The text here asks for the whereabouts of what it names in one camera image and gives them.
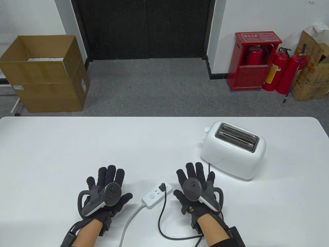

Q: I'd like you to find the person's right hand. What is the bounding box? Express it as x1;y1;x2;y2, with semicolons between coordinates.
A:
173;162;223;232

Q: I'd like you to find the person's left hand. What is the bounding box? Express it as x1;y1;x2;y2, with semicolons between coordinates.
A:
82;165;133;236

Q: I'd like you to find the white toaster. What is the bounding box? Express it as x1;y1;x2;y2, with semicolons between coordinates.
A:
200;120;267;180

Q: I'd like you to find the black toaster power cord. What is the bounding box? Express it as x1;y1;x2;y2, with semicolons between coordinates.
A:
158;163;212;241

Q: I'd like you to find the white power strip cable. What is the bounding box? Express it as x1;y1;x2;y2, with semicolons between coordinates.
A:
119;203;145;247

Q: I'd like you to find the person's left forearm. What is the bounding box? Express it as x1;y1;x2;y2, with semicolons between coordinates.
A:
75;219;104;247

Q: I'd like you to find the person's right forearm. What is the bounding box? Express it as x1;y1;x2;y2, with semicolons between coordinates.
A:
197;214;230;247

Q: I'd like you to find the grey white left hand controller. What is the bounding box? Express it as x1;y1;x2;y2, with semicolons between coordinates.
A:
78;182;123;217

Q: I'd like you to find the grey white hand controller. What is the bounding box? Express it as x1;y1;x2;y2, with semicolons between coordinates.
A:
78;182;123;217
182;178;224;213

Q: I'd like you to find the grey white right hand controller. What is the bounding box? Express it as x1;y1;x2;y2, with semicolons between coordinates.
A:
182;178;224;213

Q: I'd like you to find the red fire extinguisher cabinet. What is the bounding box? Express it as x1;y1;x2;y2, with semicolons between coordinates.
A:
227;31;282;92

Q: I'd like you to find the large open cardboard box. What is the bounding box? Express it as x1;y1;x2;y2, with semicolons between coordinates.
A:
0;35;90;113

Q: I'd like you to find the black rod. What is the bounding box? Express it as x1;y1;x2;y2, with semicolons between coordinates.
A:
283;43;307;103

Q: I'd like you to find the white wheeled stand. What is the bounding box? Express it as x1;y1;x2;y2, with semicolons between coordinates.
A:
0;69;25;117

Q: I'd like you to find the red extinguisher with yellow label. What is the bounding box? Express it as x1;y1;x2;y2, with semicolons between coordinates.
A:
262;47;292;92

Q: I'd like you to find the red fire extinguisher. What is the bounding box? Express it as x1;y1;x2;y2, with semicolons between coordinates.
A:
245;45;263;66
276;50;307;95

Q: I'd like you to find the worn printed cardboard box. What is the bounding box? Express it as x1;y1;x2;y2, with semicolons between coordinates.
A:
290;30;329;101

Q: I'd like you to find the black double door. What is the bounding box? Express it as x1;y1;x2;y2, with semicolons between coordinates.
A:
70;0;216;62

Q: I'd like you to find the white packing material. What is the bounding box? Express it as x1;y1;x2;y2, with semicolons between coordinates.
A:
305;23;329;34

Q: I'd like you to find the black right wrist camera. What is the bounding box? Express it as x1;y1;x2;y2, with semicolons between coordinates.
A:
226;226;246;247

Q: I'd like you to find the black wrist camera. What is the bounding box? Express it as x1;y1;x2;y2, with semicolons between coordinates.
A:
226;226;246;247
60;222;89;247

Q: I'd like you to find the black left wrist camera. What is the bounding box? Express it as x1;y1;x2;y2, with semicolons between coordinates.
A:
60;222;89;247

